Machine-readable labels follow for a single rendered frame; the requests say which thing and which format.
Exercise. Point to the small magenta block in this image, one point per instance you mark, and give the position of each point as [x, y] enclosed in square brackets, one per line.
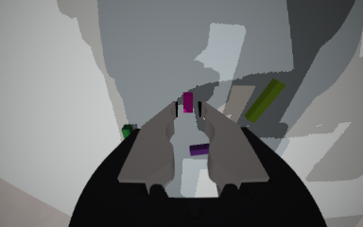
[188, 102]

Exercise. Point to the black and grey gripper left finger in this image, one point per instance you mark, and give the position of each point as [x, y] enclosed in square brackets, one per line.
[145, 157]

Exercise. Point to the purple rod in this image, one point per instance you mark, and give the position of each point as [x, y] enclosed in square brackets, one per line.
[199, 149]

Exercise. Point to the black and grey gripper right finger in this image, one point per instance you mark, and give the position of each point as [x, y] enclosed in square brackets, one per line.
[238, 156]

